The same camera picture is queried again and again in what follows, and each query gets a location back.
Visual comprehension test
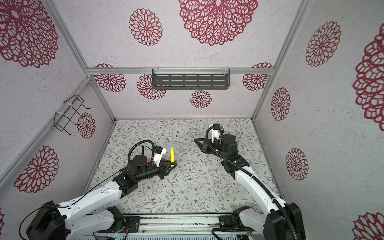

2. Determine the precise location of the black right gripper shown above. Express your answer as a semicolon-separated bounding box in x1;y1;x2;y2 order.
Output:
195;138;229;163

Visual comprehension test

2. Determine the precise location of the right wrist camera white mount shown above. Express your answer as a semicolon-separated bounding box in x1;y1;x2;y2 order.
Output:
209;124;224;144

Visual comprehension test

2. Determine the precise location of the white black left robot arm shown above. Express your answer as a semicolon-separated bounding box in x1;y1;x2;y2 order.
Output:
26;155;178;240

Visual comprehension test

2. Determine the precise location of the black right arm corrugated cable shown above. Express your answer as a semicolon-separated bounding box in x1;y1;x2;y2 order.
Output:
205;125;298;240

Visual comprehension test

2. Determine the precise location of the yellow highlighter pen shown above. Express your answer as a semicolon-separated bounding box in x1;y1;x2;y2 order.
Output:
170;147;175;168

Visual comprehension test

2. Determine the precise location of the dark grey wall shelf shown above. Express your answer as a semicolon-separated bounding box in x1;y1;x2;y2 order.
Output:
152;69;231;90

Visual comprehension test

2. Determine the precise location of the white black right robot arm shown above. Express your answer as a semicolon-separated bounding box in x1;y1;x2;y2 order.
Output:
194;134;306;240

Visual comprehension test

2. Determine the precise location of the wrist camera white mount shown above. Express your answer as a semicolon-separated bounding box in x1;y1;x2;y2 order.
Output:
153;146;167;167
209;124;224;144

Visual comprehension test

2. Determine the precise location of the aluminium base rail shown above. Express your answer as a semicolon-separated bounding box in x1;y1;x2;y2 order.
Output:
74;212;259;240

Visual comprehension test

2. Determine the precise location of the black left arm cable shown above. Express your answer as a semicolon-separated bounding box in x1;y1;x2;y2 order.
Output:
18;139;157;240

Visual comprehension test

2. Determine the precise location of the black wire wall rack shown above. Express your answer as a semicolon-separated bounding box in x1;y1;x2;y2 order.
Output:
53;94;91;136

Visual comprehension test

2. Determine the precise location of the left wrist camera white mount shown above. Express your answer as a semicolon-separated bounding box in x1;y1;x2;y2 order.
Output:
153;146;167;167

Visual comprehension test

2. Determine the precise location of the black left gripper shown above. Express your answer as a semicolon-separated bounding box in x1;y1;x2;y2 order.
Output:
137;159;178;183

